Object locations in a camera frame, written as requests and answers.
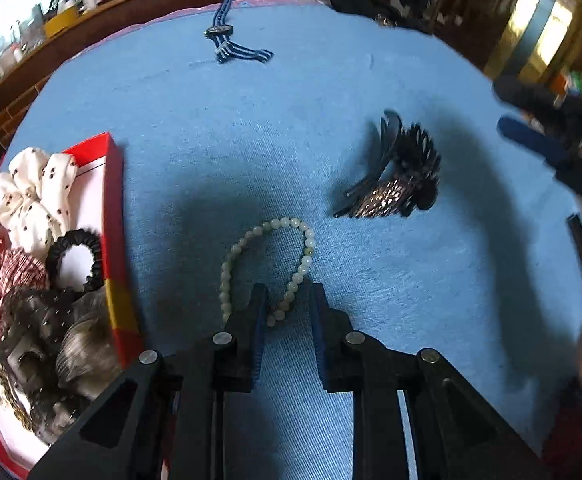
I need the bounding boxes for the grey organza scrunchie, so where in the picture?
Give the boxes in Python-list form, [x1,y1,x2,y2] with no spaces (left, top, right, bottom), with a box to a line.
[0,287,122,444]

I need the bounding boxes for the black hair tie with ball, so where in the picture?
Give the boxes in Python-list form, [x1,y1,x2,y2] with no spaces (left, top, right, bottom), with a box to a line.
[44,227,105,294]

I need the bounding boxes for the red checkered scrunchie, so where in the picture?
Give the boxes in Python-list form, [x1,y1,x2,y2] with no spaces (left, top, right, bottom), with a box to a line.
[0,248,49,336]

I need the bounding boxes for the white cherry print scrunchie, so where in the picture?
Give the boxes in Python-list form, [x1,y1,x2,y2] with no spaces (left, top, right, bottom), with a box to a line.
[0,148,78,260]

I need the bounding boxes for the red jewelry box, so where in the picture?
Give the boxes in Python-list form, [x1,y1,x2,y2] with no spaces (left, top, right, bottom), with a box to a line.
[0,133,144,479]

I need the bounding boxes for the black feather hair clip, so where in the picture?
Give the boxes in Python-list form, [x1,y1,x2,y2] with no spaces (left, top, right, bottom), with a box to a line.
[333,110,442,219]

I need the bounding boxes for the black bag on table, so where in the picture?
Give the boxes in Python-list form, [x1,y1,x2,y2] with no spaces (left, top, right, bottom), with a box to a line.
[328,0,432,36]

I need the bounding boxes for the blue tablecloth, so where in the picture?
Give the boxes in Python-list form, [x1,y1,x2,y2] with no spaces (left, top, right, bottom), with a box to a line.
[9,3,582,450]

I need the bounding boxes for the blue striped bolo tie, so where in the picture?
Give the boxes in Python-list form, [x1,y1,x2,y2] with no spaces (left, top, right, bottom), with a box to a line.
[204,0,274,64]

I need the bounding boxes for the wooden counter shelf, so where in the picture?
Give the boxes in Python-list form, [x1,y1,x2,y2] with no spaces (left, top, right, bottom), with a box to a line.
[0,0,219,150]

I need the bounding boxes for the yellow container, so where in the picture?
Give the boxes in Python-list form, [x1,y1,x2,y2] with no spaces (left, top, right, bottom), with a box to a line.
[44,6,80,39]

